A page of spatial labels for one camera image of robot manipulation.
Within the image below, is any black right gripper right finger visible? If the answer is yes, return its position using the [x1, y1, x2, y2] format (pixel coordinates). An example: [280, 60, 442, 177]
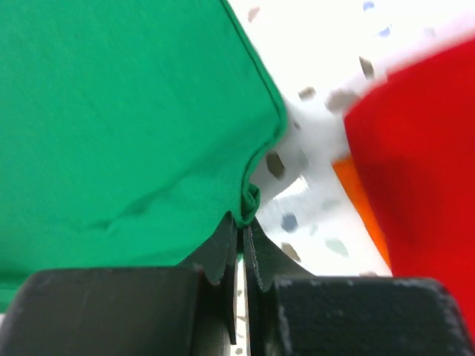
[243, 222, 474, 356]

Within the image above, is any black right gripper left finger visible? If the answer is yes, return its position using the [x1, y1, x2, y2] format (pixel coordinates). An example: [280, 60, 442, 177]
[1, 215, 238, 355]

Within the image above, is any green t shirt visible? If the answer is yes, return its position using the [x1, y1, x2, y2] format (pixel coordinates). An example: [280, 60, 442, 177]
[1, 1, 287, 310]

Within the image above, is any folded orange t shirt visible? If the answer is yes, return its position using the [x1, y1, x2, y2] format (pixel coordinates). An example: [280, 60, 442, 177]
[332, 155, 391, 268]

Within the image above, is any folded red t shirt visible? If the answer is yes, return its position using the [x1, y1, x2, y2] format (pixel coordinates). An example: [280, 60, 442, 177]
[344, 39, 474, 327]

